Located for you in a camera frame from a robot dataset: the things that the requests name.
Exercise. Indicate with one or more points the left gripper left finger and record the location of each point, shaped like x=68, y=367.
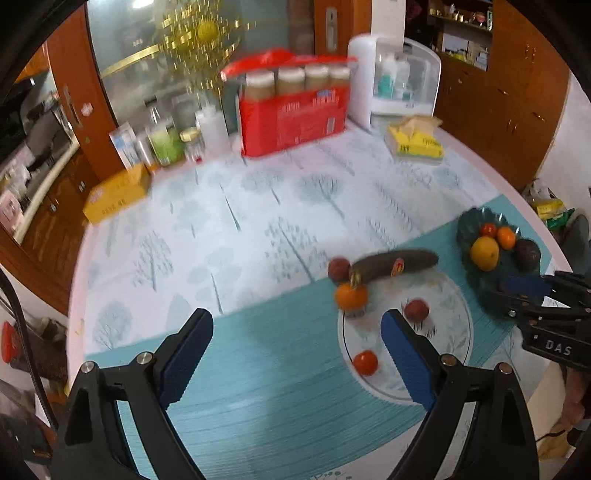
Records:
x=91, y=443

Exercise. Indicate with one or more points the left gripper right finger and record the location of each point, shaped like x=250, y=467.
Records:
x=500, y=443

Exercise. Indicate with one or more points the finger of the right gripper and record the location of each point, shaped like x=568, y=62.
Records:
x=525, y=286

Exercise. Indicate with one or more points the dark avocado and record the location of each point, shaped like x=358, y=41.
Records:
x=526, y=255

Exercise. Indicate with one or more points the orange tangerine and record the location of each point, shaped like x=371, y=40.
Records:
x=351, y=299
x=506, y=238

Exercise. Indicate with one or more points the yellow orange with sticker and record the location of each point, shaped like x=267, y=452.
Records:
x=485, y=253

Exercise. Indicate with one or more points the red cherry tomato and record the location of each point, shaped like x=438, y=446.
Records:
x=366, y=363
x=488, y=230

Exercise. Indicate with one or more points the dark red lychee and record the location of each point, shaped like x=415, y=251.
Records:
x=338, y=270
x=416, y=311

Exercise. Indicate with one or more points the dark overripe banana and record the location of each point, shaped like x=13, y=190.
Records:
x=390, y=264

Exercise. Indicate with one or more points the person right hand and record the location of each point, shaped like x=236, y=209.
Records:
x=573, y=410

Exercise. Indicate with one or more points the dark green scalloped plate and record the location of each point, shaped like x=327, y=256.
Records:
x=486, y=285

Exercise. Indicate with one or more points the yellow green snack bag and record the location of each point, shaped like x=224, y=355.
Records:
x=550, y=209

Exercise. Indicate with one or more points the white round printed placemat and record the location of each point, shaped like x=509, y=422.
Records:
x=449, y=327

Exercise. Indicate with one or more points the yellow tissue box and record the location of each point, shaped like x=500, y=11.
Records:
x=414, y=137

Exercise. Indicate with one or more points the brown wooden cabinet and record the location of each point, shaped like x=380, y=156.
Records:
x=509, y=113

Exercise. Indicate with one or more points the tree print tablecloth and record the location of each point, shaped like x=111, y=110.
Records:
x=353, y=166

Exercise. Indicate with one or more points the yellow cardboard box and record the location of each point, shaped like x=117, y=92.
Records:
x=117, y=193

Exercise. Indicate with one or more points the white clear storage case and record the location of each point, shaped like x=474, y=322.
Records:
x=391, y=79

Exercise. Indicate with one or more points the green label bottle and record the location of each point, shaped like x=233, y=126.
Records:
x=163, y=136

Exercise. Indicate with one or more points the red paper cup package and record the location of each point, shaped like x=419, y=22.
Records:
x=285, y=100

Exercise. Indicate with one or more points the glass sliding door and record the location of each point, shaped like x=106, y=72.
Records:
x=163, y=49

